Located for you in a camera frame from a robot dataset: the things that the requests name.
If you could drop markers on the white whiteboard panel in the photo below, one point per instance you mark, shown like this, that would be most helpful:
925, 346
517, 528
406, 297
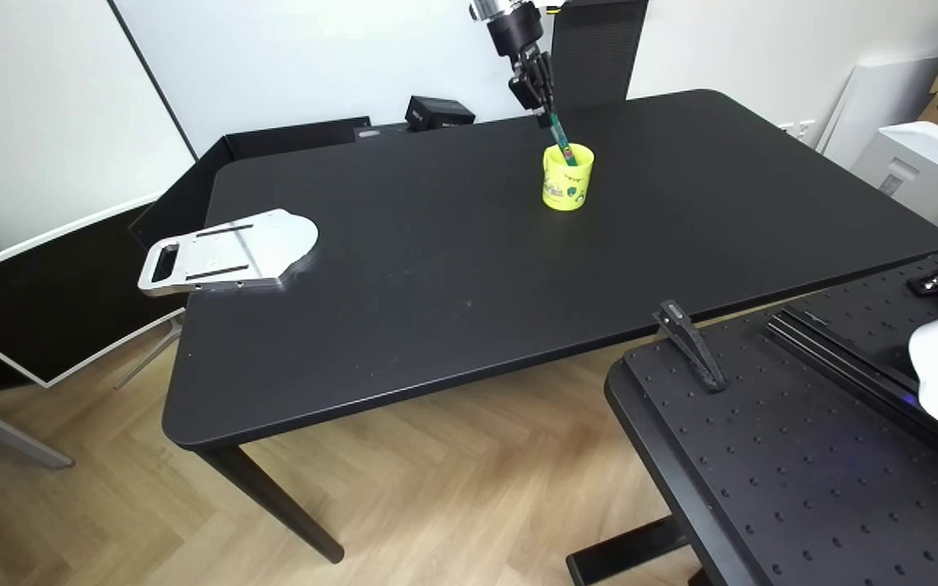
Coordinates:
230, 67

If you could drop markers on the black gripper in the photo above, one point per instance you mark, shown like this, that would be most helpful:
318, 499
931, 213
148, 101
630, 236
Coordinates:
519, 39

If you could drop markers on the white box appliance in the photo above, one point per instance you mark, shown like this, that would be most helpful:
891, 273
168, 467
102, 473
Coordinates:
903, 165

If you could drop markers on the small black box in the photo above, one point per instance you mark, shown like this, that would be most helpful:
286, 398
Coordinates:
433, 112

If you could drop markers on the green marker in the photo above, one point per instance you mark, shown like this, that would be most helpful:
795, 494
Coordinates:
562, 136

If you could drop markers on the black pillar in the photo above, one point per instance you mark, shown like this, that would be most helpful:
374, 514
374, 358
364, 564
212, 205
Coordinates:
594, 48

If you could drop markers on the yellow-green mug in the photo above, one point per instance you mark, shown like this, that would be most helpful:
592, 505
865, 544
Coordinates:
564, 181

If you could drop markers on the black perforated breadboard table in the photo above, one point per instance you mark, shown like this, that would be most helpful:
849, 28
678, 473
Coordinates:
808, 467

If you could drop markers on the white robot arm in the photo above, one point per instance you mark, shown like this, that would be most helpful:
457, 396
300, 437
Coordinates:
484, 10

